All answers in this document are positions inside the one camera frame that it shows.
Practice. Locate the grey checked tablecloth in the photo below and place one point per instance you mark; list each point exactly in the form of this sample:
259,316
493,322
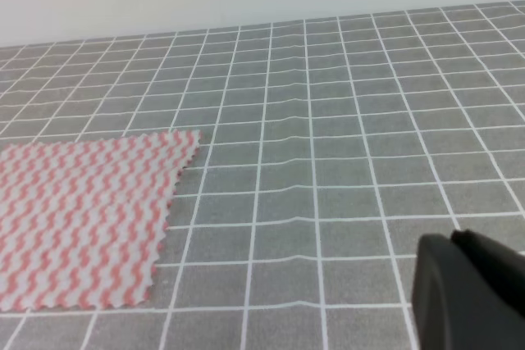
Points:
328,147

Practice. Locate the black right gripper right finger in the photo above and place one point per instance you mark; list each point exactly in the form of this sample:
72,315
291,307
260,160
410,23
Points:
501,267

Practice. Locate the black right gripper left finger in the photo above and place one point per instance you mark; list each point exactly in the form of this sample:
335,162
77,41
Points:
454,307

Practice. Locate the pink white wavy towel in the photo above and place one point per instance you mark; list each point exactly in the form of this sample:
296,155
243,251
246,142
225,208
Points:
82,222

